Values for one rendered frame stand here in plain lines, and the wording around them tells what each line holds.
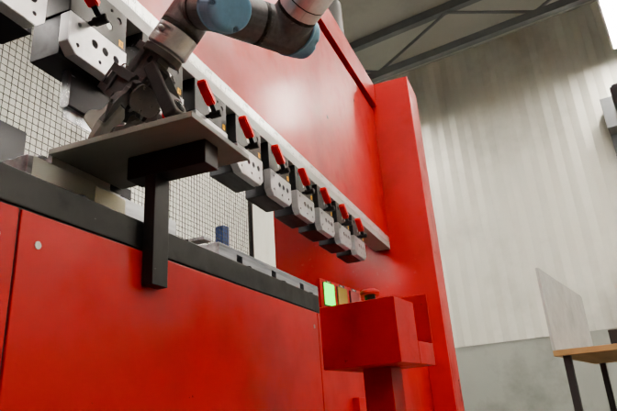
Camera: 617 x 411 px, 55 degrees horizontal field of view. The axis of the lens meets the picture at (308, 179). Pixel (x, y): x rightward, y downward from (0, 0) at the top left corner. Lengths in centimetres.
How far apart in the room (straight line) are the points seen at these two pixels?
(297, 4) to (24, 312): 60
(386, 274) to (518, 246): 540
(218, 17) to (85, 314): 47
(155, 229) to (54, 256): 19
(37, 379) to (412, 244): 245
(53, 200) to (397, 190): 248
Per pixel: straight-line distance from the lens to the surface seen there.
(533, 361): 815
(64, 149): 100
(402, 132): 325
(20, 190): 78
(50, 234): 80
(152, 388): 93
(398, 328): 114
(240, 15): 97
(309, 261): 318
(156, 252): 93
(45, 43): 114
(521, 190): 849
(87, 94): 115
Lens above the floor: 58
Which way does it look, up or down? 22 degrees up
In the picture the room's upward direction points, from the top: 4 degrees counter-clockwise
